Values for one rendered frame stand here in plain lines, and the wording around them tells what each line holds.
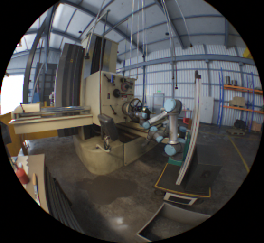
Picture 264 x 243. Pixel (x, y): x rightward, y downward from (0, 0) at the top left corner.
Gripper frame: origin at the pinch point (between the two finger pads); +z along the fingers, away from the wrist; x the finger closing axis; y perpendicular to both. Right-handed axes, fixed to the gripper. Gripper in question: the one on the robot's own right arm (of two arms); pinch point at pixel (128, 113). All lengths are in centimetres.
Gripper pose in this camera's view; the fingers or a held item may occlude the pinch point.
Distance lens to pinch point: 143.4
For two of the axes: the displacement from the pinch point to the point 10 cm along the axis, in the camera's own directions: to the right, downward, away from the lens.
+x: -6.5, 3.1, -6.9
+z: -7.5, -1.1, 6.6
